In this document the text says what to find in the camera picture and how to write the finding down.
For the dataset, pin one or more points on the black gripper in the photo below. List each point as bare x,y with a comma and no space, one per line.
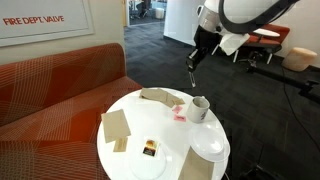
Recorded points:
207,41

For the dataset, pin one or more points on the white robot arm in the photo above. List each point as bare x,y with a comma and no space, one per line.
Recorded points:
246,11

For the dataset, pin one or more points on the brown sugar packet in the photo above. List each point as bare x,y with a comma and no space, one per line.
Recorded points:
180,101
120,144

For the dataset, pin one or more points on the brown paper napkin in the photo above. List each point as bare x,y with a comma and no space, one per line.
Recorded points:
171,100
153,94
115,125
196,166

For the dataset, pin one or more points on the white mug with red print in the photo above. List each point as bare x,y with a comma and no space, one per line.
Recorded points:
197,111

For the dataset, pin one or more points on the pink sweetener packet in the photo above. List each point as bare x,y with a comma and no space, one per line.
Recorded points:
180,118
177,109

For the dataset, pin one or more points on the small white round table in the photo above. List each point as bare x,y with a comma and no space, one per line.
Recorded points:
266,32

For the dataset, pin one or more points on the orange bench with white legs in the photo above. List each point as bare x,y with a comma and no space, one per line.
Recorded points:
270,41

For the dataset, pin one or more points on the large white plate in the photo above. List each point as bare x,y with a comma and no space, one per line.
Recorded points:
208,145

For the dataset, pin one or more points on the small dark sauce packet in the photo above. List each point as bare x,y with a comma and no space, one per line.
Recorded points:
150,147

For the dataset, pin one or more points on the beige round pouf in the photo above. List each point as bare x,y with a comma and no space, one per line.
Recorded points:
299,59

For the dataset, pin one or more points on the small white plate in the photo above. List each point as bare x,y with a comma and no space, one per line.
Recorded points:
146,165

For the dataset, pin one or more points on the orange patterned sofa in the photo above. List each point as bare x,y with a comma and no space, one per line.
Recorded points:
50,100

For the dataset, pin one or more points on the white fire dept sign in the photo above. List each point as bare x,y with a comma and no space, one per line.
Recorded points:
43,20

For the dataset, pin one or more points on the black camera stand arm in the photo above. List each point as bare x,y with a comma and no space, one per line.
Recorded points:
286,78

